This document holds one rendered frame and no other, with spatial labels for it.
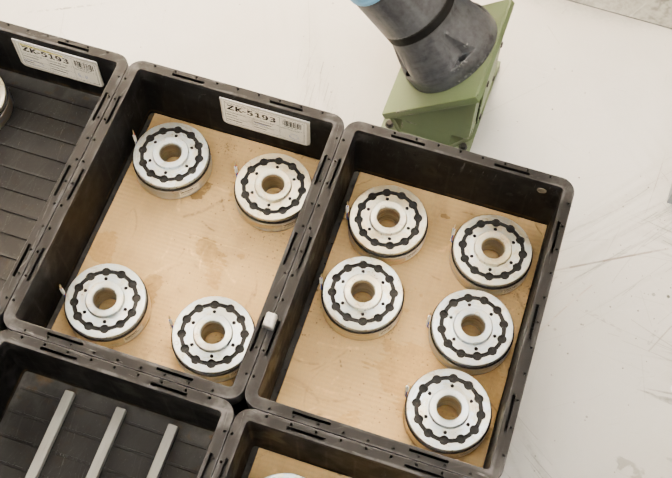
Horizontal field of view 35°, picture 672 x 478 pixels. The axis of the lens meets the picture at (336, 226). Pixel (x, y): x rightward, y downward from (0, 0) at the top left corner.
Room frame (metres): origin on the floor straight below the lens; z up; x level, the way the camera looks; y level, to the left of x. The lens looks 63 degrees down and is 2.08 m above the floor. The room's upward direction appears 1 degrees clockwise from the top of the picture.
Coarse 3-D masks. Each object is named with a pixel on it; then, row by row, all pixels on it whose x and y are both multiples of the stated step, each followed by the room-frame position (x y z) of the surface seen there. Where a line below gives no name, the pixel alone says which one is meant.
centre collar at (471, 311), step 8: (464, 312) 0.50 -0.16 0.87; (472, 312) 0.50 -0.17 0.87; (480, 312) 0.50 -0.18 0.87; (456, 320) 0.49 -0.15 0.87; (488, 320) 0.49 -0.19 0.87; (456, 328) 0.48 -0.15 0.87; (488, 328) 0.48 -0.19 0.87; (456, 336) 0.47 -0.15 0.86; (464, 336) 0.47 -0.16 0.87; (480, 336) 0.47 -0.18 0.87; (488, 336) 0.47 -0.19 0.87; (472, 344) 0.46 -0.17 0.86
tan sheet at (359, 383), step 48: (432, 192) 0.69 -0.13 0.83; (336, 240) 0.61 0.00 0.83; (432, 240) 0.61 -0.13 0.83; (432, 288) 0.54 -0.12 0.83; (528, 288) 0.55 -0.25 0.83; (336, 336) 0.48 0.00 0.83; (384, 336) 0.48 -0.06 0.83; (288, 384) 0.41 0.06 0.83; (336, 384) 0.41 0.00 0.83; (384, 384) 0.42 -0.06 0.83; (384, 432) 0.35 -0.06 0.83
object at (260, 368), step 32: (352, 128) 0.72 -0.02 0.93; (384, 128) 0.72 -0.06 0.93; (480, 160) 0.68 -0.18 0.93; (320, 192) 0.63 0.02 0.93; (320, 224) 0.58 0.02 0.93; (288, 288) 0.50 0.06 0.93; (544, 288) 0.50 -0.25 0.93; (256, 384) 0.38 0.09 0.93; (512, 384) 0.38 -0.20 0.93; (288, 416) 0.34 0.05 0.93; (320, 416) 0.34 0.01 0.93; (512, 416) 0.35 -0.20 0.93; (384, 448) 0.31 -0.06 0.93; (416, 448) 0.31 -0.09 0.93
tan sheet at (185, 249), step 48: (240, 144) 0.76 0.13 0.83; (144, 192) 0.68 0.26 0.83; (96, 240) 0.61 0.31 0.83; (144, 240) 0.61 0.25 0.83; (192, 240) 0.61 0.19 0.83; (240, 240) 0.61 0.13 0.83; (288, 240) 0.61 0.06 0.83; (192, 288) 0.54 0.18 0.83; (240, 288) 0.54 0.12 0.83; (144, 336) 0.47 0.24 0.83
